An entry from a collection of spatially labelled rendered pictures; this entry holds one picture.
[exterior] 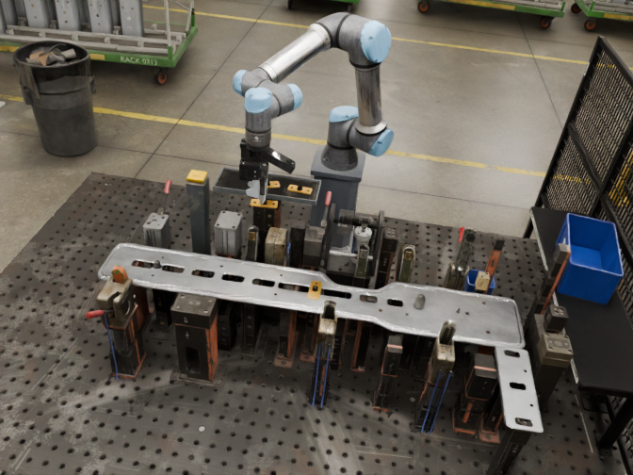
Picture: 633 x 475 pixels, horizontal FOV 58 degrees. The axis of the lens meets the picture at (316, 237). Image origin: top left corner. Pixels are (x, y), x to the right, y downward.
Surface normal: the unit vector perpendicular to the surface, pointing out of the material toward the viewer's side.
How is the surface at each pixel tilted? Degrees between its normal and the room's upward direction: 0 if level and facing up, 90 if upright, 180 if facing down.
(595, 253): 0
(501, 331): 0
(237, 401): 0
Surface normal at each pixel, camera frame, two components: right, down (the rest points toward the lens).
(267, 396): 0.07, -0.79
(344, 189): -0.15, 0.60
